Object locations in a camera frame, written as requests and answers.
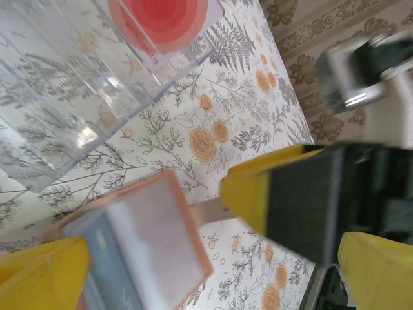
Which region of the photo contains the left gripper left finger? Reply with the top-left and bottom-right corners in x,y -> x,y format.
0,237 -> 90,310

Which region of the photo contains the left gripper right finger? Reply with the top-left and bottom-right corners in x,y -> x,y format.
337,232 -> 413,310

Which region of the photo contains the brown leather card holder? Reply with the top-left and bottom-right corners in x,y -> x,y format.
41,169 -> 216,310

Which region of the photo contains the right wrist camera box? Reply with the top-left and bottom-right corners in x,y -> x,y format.
314,30 -> 413,149

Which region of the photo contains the clear acrylic card rack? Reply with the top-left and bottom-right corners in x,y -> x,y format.
0,0 -> 225,194

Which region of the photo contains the blue credit card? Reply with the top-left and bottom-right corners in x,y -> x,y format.
61,214 -> 145,310

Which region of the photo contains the white card with red circle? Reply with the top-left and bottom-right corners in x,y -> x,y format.
96,0 -> 224,70

